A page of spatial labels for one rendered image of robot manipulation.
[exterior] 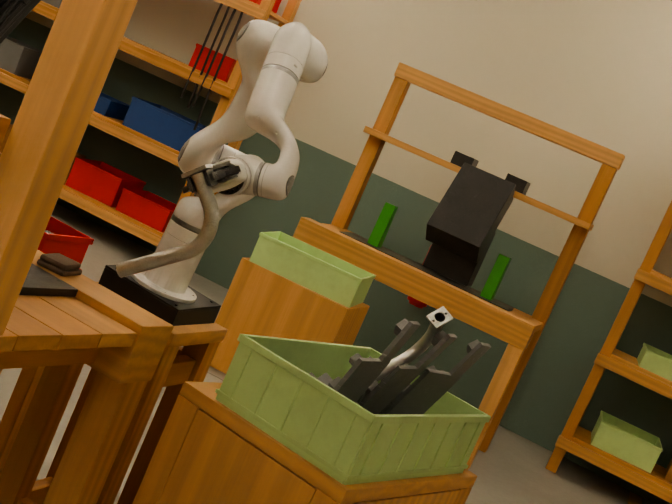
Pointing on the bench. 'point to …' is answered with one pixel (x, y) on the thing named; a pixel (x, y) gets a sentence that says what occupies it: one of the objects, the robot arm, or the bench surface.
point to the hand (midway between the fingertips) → (202, 180)
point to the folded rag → (62, 265)
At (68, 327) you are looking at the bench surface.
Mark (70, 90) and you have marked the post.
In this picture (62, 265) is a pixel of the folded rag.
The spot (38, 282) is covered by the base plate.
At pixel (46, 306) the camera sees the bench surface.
